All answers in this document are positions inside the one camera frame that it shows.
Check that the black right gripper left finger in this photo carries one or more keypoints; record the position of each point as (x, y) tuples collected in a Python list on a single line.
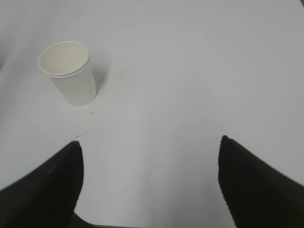
[(47, 196)]

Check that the white paper cup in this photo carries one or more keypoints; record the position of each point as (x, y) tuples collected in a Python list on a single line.
[(67, 64)]

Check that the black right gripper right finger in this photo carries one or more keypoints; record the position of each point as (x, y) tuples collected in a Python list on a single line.
[(257, 195)]

